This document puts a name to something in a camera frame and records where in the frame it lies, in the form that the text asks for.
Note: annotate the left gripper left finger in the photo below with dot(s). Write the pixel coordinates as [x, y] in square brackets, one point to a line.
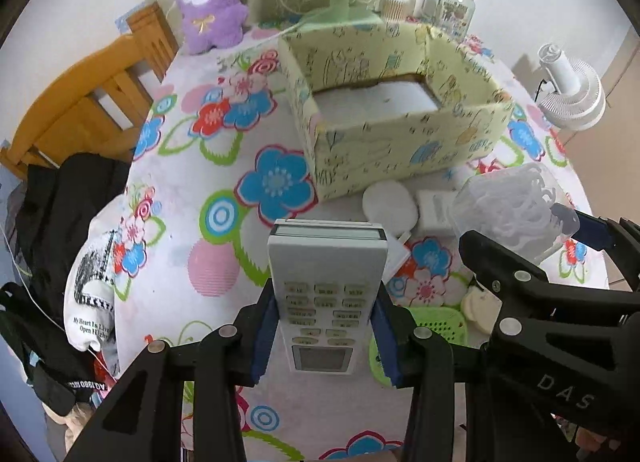
[140, 419]

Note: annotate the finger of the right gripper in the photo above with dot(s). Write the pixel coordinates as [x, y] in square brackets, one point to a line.
[515, 280]
[607, 236]

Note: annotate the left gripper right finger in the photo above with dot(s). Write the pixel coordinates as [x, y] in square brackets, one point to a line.
[418, 358]

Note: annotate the clear plastic container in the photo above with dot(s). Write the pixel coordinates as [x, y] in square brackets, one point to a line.
[522, 208]

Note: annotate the white power adapter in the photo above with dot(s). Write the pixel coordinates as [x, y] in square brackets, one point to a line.
[433, 207]

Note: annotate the white remote control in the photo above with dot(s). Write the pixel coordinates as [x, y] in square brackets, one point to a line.
[325, 275]

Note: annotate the white round puff case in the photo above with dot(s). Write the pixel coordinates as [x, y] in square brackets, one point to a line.
[391, 205]

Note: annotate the green perforated plastic case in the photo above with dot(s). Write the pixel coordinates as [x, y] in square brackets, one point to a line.
[445, 321]

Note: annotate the white card packet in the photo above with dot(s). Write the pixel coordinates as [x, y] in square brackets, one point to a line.
[397, 254]

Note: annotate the white printed tote bag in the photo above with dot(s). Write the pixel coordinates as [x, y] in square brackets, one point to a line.
[89, 300]

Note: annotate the white clip fan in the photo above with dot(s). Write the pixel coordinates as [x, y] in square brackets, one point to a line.
[577, 101]

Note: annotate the yellow patterned cardboard box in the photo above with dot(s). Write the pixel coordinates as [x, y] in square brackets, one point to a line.
[388, 101]

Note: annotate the black clothing pile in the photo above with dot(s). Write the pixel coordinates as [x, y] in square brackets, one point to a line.
[50, 226]

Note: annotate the floral tablecloth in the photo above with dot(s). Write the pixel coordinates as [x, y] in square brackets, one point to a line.
[219, 160]

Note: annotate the glass jar green lid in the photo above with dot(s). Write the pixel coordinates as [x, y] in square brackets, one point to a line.
[451, 16]

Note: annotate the cotton swab container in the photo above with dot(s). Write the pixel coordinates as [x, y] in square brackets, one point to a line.
[394, 10]

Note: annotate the wooden chair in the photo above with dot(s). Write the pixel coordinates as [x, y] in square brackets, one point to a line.
[98, 105]

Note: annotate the purple plush toy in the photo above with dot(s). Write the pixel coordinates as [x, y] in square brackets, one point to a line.
[208, 24]

